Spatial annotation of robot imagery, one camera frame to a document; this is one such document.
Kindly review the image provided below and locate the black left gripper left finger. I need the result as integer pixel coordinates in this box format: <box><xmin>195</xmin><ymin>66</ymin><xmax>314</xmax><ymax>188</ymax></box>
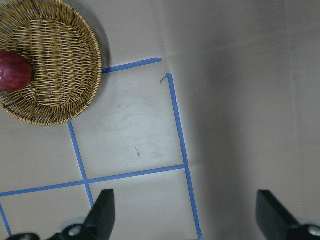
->
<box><xmin>50</xmin><ymin>189</ymin><xmax>116</xmax><ymax>240</ymax></box>

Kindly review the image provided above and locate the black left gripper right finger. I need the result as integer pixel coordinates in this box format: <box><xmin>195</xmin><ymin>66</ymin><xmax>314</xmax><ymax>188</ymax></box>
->
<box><xmin>255</xmin><ymin>189</ymin><xmax>320</xmax><ymax>240</ymax></box>

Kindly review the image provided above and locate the dark red apple in basket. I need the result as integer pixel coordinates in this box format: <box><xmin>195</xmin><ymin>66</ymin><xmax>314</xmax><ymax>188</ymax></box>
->
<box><xmin>0</xmin><ymin>51</ymin><xmax>33</xmax><ymax>93</ymax></box>

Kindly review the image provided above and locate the woven wicker basket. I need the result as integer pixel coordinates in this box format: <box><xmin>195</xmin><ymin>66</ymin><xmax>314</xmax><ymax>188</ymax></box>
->
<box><xmin>0</xmin><ymin>0</ymin><xmax>103</xmax><ymax>126</ymax></box>

